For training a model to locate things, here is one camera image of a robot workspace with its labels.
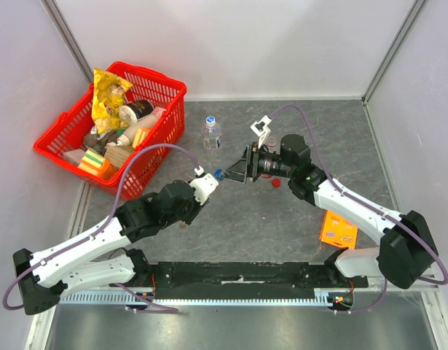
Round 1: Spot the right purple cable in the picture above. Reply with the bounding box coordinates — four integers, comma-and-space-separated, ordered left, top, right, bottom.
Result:
270, 104, 448, 315

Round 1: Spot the blue bottle cap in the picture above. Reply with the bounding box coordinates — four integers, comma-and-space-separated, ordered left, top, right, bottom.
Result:
213, 168, 224, 182

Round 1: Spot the white cable duct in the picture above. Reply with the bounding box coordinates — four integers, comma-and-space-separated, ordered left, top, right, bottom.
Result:
59, 289, 333, 307

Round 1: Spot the purple cable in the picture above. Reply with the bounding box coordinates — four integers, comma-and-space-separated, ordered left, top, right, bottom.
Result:
1, 143, 205, 314
270, 104, 448, 315

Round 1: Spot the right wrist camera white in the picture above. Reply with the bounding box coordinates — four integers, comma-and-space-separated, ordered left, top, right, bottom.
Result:
251, 115, 272, 148

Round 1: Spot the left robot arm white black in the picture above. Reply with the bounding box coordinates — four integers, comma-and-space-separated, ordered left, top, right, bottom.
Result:
12, 175, 218, 316

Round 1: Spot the yellow wafer pack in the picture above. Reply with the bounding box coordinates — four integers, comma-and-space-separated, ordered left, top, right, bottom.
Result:
132, 128, 150, 149

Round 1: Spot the red plastic basket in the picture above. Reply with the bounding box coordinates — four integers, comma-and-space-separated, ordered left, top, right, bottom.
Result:
34, 61, 186, 201

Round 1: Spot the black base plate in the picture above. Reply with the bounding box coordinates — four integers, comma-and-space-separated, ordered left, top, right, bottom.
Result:
148, 262, 369, 289

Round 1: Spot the orange packet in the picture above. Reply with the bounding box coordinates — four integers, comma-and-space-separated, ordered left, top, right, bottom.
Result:
97, 159, 117, 181

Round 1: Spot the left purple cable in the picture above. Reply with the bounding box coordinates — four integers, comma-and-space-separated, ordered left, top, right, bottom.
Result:
1, 143, 205, 314

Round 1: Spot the small clear water bottle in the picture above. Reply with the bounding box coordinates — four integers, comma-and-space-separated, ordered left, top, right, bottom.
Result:
203, 116, 222, 149

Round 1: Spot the brown cup with lid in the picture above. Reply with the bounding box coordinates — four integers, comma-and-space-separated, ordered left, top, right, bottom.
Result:
119, 100, 154, 125

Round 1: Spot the orange snack box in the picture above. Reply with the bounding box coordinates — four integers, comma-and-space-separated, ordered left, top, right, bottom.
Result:
319, 211, 358, 249

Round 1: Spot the red label clear bottle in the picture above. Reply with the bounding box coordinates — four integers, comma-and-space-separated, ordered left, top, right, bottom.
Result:
266, 136, 277, 148

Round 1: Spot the beige sauce bottle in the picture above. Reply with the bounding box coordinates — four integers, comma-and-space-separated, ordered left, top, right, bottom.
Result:
116, 107, 165, 146

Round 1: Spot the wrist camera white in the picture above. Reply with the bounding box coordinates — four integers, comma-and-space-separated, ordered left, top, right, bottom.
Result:
251, 115, 272, 148
189, 166, 219, 206

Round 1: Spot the wooden block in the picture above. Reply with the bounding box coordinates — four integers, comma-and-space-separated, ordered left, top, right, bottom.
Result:
104, 146, 135, 169

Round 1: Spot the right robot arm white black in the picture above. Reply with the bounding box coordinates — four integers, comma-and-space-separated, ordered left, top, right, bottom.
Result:
221, 134, 439, 289

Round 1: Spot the striped yellow green sponge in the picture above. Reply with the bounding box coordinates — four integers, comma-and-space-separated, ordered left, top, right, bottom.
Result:
78, 149, 105, 176

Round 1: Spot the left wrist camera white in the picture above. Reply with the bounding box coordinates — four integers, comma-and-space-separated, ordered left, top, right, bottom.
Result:
189, 166, 219, 206

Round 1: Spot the yellow chips bag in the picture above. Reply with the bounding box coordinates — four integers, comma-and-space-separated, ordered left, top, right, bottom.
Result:
91, 69, 133, 134

